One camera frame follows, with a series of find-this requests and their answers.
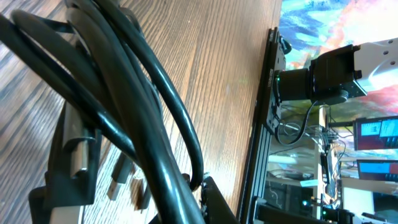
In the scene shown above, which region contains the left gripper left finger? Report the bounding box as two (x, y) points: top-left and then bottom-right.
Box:
(29, 103), (102, 224)

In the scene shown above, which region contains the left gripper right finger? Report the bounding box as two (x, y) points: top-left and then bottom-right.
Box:
(200, 176), (239, 224)

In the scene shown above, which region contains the black cable bundle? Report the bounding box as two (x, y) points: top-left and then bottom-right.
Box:
(0, 0), (206, 224)

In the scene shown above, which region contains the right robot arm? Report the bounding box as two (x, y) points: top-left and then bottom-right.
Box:
(275, 38), (397, 106)

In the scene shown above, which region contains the lower computer monitor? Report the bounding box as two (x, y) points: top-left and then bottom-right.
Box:
(357, 160), (397, 182)

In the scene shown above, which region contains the computer monitor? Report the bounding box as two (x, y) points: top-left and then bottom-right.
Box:
(357, 160), (397, 182)
(353, 116), (397, 151)

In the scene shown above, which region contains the upper computer monitor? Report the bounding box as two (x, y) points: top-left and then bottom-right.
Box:
(353, 116), (397, 151)

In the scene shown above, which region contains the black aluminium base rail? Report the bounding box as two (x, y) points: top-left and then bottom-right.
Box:
(236, 27), (285, 223)

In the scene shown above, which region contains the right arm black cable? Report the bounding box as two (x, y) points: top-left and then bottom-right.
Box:
(274, 100), (318, 146)

